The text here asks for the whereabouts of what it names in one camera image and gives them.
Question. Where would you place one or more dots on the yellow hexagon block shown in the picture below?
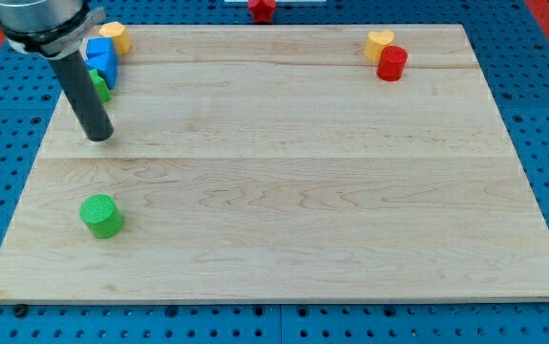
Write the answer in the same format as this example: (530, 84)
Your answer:
(119, 33)

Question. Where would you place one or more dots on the green cylinder block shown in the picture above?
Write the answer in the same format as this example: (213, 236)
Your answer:
(101, 216)

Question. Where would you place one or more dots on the red cylinder block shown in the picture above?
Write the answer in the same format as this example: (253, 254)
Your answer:
(392, 63)

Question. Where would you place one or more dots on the yellow heart block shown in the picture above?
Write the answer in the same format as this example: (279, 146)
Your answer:
(376, 42)

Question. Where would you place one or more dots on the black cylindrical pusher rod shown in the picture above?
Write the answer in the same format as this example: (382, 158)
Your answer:
(79, 89)

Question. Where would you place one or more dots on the green star block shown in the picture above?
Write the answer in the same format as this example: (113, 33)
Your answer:
(100, 85)

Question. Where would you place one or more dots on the wooden board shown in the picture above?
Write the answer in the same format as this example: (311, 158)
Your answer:
(270, 165)

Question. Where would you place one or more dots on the red star block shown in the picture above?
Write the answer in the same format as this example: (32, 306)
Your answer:
(262, 11)

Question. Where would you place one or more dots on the blue cube block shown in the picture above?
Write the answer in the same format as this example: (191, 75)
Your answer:
(100, 46)

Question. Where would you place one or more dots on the blue triangle block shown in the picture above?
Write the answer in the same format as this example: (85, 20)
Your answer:
(106, 65)

